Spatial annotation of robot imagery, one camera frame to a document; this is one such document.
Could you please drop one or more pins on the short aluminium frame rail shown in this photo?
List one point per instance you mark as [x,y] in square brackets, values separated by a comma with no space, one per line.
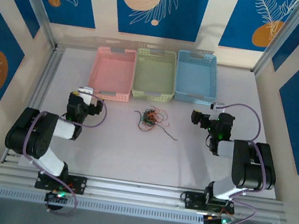
[50,73]

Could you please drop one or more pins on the pink plastic basket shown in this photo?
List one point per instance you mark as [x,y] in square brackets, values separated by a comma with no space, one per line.
[111,74]

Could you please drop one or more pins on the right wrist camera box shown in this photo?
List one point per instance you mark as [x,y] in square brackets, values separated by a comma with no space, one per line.
[218,106]

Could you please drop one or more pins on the perforated metal strip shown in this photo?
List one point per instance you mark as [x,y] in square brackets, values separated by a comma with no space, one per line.
[106,41]

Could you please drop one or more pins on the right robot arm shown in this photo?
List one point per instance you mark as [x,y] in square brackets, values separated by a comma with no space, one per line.
[253,174]

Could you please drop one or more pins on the right aluminium frame post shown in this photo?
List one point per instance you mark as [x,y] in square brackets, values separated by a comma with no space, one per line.
[287,31]

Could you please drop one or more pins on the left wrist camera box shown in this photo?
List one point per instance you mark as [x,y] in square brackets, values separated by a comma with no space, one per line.
[86,90]

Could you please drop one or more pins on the blue plastic basket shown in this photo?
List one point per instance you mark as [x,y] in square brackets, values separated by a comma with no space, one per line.
[196,76]

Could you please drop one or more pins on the long aluminium frame rail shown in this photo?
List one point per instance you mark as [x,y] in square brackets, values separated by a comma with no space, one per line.
[136,193]

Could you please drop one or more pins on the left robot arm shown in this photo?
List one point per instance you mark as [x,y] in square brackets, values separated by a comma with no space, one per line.
[28,138]

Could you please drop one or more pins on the green plastic basket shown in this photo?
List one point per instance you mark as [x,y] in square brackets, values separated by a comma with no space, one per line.
[154,76]

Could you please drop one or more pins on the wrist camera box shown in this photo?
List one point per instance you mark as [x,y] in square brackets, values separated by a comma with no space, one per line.
[218,106]
[86,90]

